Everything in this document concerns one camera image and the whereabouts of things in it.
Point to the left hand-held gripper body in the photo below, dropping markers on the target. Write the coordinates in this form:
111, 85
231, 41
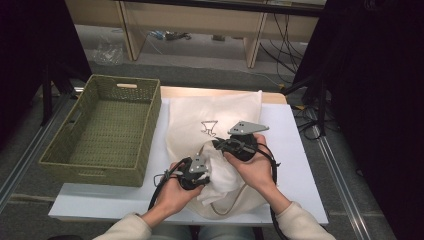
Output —
198, 166

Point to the clear plastic bag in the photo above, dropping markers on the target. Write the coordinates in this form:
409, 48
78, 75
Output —
108, 51

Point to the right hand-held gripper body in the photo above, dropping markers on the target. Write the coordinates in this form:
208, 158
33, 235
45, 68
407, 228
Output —
246, 127

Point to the green woven basket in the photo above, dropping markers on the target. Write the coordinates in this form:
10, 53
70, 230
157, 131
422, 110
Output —
110, 133

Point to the black curtain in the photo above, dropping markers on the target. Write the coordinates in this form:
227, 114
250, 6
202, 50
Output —
30, 50
383, 100

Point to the black metal stand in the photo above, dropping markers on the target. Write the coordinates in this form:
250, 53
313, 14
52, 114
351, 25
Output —
321, 106
46, 96

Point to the light wooden desk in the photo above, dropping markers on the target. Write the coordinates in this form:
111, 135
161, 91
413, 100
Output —
200, 18

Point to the person's left hand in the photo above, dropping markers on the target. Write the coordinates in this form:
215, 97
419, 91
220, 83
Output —
175, 196

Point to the aluminium rail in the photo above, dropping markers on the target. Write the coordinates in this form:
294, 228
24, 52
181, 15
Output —
30, 153
343, 186

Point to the person's right hand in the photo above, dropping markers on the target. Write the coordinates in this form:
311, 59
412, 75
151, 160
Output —
256, 171

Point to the power strip with plugs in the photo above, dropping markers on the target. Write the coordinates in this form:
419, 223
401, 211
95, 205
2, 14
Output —
171, 35

